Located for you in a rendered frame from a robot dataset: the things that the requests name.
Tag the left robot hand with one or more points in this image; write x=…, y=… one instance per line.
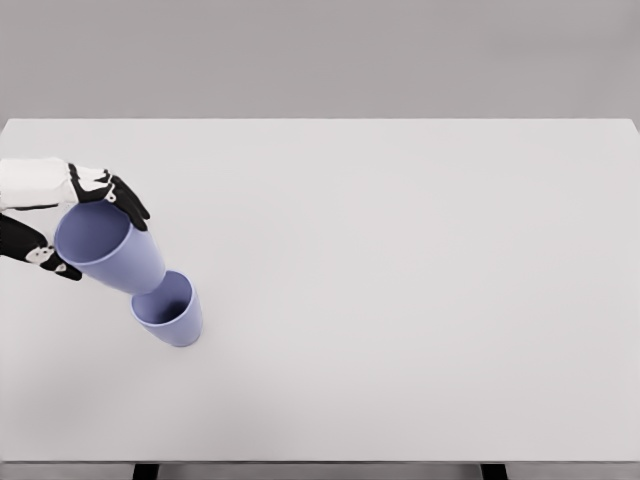
x=35, y=185

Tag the lavender blue cup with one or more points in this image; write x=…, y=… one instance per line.
x=117, y=255
x=172, y=320

